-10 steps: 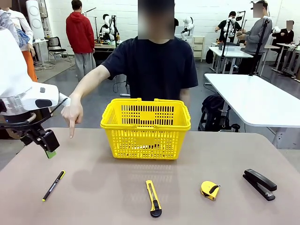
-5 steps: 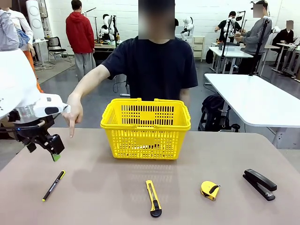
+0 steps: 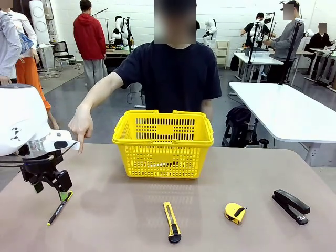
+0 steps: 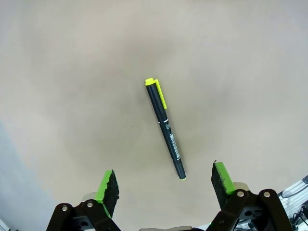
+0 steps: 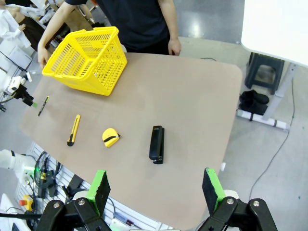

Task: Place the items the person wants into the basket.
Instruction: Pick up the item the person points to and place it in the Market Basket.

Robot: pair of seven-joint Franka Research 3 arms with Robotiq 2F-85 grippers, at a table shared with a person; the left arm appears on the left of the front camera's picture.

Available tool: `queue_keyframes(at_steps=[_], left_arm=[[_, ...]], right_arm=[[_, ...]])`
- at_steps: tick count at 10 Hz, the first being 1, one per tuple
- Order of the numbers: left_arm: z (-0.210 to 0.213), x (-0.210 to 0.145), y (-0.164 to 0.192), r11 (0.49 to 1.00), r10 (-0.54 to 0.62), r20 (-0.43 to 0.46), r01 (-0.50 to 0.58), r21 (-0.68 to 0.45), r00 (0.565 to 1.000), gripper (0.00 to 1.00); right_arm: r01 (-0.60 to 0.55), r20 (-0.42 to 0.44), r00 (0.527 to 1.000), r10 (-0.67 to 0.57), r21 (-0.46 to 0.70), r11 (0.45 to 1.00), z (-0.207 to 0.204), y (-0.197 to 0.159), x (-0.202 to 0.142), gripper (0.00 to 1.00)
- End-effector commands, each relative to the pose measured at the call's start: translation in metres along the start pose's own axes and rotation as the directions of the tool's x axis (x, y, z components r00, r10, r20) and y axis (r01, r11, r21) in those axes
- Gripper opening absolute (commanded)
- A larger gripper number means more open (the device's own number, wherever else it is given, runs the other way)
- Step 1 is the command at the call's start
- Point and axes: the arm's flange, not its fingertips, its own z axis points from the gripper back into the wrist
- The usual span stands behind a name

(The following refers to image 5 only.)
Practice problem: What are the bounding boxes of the background person light shirt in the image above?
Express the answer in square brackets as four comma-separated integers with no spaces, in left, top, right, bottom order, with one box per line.
[0,1,46,51]

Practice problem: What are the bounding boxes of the black stapler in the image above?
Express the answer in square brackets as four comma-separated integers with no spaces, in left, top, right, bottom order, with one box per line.
[148,125,166,165]

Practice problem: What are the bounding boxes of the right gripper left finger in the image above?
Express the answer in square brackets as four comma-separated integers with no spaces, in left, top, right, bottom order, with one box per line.
[36,170,111,231]

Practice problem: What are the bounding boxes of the black shoe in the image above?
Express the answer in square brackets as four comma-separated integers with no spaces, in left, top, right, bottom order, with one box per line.
[239,90,270,104]
[238,101,269,116]

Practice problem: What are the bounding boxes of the yellow plastic shopping basket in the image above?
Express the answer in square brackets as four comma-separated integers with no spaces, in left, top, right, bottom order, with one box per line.
[41,26,128,97]

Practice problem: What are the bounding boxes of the person's right hand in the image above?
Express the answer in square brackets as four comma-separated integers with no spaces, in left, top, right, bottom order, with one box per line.
[37,45,52,71]

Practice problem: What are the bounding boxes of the white table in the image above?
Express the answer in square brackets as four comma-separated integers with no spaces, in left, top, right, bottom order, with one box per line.
[241,0,308,70]

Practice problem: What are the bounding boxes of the yellow tape measure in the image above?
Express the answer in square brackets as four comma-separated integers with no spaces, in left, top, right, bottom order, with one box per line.
[102,128,122,148]

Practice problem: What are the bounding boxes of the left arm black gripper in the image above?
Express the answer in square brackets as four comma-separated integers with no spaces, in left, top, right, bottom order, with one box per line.
[12,85,38,108]

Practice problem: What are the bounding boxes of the black power adapter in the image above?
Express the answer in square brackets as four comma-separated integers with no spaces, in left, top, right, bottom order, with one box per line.
[68,175,83,191]

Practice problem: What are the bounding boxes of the black plug yellow label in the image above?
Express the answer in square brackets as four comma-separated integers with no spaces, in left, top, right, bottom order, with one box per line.
[38,168,55,198]

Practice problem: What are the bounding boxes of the person's navy shirt torso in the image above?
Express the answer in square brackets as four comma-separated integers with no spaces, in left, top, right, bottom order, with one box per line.
[64,0,179,55]

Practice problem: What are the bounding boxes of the black cable coil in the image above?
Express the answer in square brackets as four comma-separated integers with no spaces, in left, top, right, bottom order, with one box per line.
[34,151,62,193]

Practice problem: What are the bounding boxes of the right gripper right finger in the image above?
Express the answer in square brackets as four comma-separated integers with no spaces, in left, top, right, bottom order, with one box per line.
[197,167,279,231]

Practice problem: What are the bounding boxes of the dark plastic stool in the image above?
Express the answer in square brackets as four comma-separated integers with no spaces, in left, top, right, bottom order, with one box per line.
[244,52,285,95]

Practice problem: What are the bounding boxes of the person's left hand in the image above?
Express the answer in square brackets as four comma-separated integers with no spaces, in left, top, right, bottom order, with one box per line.
[167,38,182,56]

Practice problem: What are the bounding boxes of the yellow utility knife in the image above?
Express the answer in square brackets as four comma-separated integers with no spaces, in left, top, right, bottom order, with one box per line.
[66,114,81,147]

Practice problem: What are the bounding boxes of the person's left forearm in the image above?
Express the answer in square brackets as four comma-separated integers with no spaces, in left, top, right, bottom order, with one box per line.
[163,0,180,41]

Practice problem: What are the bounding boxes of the black yellow highlighter pen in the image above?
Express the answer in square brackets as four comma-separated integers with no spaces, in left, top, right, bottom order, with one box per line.
[37,95,50,117]

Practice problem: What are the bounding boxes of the yellow red emergency stop button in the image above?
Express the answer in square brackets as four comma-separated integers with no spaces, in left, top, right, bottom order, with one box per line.
[18,194,37,213]

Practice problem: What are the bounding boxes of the thin black floor cable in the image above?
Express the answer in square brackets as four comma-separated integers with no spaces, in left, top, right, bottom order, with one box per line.
[248,77,297,200]

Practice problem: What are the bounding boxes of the person's right forearm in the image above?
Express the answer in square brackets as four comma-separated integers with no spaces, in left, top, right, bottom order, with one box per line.
[38,14,65,50]

